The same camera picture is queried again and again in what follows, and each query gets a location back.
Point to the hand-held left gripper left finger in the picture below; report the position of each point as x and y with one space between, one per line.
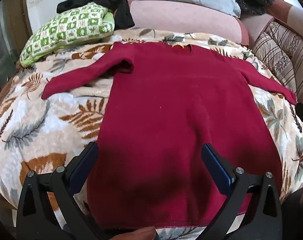
82 170

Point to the person's left hand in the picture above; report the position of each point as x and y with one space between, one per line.
139 233

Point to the red sweater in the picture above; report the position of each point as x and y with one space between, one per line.
166 105

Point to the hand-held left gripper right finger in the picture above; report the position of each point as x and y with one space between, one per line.
217 167

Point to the striped sofa cushion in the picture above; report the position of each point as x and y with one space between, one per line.
281 50

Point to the black garment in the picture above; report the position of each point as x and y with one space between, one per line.
121 10

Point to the green checkered pillow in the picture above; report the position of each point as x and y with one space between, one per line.
66 27

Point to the leaf print fleece blanket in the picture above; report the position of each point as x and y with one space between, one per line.
29 120

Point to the brown pink sofa armrest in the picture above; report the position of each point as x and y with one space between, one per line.
299 15

